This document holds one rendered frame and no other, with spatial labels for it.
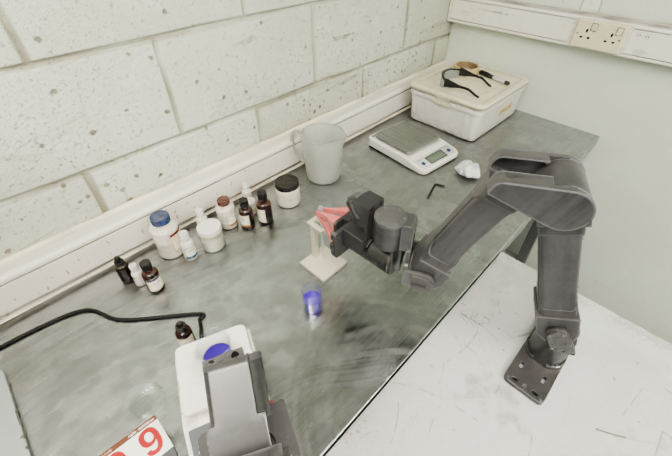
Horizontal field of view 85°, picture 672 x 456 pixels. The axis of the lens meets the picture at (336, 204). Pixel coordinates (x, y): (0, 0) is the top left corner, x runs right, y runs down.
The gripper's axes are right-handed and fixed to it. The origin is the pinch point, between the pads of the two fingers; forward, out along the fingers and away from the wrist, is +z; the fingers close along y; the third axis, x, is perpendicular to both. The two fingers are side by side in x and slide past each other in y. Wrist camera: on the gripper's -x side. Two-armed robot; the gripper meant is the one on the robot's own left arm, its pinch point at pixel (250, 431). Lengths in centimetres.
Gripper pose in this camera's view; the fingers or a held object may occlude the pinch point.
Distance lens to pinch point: 59.6
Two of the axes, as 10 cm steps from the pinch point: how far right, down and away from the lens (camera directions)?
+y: -9.1, 2.6, -3.1
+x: 3.5, 9.0, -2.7
